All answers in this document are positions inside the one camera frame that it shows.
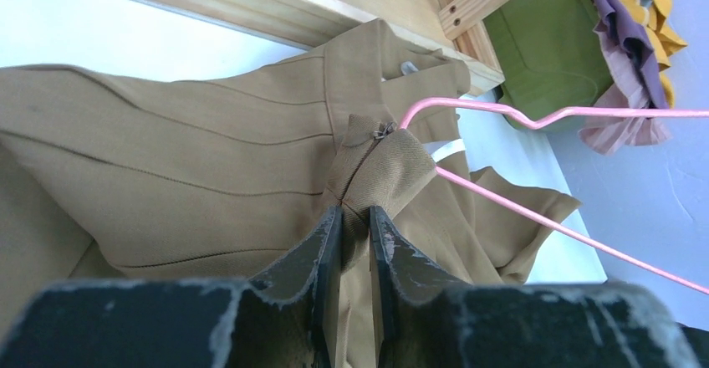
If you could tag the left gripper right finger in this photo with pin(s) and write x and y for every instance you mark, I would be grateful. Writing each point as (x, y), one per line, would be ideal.
(426, 317)

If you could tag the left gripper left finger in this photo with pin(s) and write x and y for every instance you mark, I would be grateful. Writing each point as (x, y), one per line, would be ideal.
(284, 316)

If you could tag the tan pleated skirt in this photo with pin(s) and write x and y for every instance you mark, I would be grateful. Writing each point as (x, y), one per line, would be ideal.
(108, 176)

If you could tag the pink wire hanger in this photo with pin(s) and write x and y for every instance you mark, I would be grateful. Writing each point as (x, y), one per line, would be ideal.
(566, 112)

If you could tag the light pink ruffled garment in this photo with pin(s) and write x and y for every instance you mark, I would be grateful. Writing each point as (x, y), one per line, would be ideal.
(606, 135)

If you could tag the green plastic bin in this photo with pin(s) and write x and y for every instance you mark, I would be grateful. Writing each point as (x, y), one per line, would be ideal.
(549, 54)

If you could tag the purple garment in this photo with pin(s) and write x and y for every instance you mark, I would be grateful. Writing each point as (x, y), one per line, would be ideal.
(633, 39)

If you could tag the yellow garment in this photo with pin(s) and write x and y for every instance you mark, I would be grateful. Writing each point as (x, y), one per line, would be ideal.
(652, 15)

